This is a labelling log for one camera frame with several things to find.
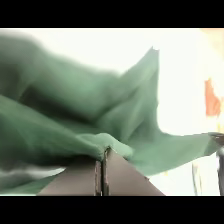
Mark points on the orange garment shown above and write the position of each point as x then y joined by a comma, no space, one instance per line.
212,101

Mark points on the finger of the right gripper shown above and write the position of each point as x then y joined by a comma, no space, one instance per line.
218,137

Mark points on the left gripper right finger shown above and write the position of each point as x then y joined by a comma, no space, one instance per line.
126,180

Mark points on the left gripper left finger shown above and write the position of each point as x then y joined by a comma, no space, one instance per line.
80,180

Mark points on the green shirt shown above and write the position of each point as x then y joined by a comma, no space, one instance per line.
66,110

